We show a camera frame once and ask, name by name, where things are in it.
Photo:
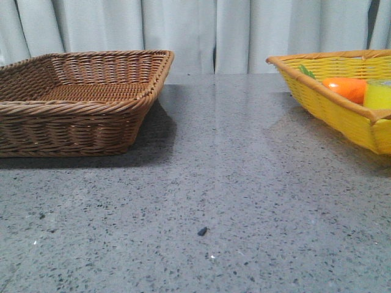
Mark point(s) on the small black debris piece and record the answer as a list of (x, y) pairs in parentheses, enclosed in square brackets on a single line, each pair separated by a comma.
[(202, 231)]

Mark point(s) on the brown wicker basket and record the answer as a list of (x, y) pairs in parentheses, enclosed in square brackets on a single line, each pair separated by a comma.
[(78, 104)]

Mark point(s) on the yellow woven basket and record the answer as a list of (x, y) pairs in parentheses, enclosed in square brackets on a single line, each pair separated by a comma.
[(303, 74)]

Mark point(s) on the white curtain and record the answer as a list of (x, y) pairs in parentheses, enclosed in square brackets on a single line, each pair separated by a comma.
[(221, 37)]

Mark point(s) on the yellow tape roll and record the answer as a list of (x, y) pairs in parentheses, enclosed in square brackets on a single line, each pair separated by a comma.
[(377, 94)]

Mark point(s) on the orange toy carrot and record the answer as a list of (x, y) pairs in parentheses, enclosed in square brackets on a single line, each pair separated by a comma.
[(352, 89)]

